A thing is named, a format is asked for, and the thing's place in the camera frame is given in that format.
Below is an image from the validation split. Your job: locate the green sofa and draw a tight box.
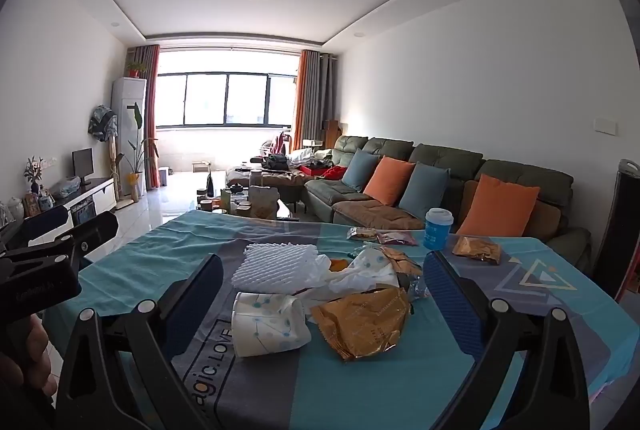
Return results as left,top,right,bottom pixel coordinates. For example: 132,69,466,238
226,134,593,278

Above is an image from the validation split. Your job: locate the grey and orange curtain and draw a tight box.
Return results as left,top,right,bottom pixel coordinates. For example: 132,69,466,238
291,49,341,151
127,44,161,188

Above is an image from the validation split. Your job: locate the large golden snack wrapper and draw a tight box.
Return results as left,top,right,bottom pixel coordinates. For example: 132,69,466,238
310,286,413,362

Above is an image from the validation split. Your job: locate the blue cup with white lid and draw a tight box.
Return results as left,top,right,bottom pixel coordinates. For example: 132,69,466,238
424,207,454,251

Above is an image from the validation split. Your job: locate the clear plastic wrapper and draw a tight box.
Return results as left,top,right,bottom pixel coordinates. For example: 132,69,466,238
400,273,430,303

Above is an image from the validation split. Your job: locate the cluttered coffee table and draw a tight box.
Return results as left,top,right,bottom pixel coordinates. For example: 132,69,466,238
195,167,301,221

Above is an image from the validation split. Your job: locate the brown cushion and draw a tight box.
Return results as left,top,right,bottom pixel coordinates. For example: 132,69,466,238
460,180,562,241

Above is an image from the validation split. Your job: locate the pile of clothes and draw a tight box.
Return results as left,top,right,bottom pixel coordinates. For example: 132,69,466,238
255,133,333,176

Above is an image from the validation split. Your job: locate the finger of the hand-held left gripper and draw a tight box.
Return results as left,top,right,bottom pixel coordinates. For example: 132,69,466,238
0,204,69,257
30,211,120,268

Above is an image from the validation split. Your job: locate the red snack packet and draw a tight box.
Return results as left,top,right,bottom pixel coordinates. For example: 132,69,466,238
376,231,418,247

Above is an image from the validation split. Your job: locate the wooden furniture piece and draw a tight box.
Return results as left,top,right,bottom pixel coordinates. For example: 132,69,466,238
322,120,343,150

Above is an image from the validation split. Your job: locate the teal and grey printed tablecloth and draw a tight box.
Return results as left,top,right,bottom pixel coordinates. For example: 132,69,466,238
42,209,640,430

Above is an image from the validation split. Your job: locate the black monitor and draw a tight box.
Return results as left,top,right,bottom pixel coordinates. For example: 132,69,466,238
71,147,95,186

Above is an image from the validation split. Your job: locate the orange cushion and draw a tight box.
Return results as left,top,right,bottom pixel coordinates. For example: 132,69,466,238
363,156,416,206
456,173,541,238

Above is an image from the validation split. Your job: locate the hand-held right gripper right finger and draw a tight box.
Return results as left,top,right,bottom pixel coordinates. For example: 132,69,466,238
422,250,591,430

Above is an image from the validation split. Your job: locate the white and black tv cabinet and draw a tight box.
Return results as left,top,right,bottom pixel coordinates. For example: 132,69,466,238
0,177,118,261

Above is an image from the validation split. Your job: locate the white foam fruit net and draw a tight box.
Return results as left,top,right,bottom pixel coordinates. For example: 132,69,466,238
231,243,323,288

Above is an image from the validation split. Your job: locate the clear plastic bag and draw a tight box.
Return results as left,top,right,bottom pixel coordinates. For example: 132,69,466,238
52,176,81,198

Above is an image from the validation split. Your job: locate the person's left hand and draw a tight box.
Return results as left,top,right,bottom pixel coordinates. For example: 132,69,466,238
0,313,59,413

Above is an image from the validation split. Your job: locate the beige paper bag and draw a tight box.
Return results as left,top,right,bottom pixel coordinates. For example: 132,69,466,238
249,185,279,219

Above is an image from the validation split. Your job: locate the blue cushion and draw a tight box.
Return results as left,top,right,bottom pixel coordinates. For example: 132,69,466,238
342,148,382,192
398,163,451,219

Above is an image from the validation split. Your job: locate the golden snack packet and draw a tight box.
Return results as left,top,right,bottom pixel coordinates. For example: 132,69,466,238
451,235,502,266

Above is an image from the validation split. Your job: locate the dotted white paper cup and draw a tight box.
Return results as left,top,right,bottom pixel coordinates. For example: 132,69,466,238
231,291,312,357

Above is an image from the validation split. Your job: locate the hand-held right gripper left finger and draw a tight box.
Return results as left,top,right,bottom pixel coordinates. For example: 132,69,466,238
55,253,224,430

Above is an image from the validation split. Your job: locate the small golden snack wrapper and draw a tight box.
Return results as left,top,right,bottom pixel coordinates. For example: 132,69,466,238
380,246,423,278

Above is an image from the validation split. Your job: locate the cloth covered standing fan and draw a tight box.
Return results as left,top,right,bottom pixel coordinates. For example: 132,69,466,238
88,104,122,211

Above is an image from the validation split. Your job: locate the white standing air conditioner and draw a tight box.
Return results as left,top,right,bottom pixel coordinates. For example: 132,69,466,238
111,78,148,198

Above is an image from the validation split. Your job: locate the white tissue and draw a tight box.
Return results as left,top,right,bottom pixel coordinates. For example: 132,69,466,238
295,254,361,306

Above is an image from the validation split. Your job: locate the blue vase with flowers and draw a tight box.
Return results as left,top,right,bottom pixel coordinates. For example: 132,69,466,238
23,156,46,196

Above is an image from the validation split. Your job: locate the large window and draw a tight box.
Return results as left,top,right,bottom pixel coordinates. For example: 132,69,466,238
156,48,301,128

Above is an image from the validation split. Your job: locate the tall leafy plant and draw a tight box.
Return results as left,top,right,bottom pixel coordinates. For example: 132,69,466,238
125,103,158,202

